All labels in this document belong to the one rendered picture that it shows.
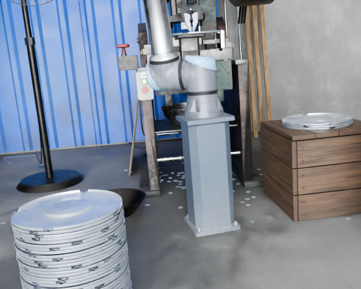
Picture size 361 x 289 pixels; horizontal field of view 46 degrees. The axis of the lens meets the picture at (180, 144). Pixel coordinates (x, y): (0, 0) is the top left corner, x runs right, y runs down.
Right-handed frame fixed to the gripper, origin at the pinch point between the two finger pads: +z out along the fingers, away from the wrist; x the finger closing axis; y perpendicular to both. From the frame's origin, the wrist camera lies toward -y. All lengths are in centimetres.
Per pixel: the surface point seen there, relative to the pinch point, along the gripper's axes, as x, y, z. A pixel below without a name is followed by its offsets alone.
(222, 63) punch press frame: -15.0, 10.9, 16.8
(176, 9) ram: 4.8, 23.5, -12.1
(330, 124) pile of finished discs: -51, -33, 44
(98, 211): 37, -95, 49
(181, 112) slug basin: 6.6, 19.9, 40.0
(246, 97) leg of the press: -24.9, 4.9, 33.9
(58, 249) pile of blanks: 46, -104, 54
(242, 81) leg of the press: -23.3, 4.9, 25.6
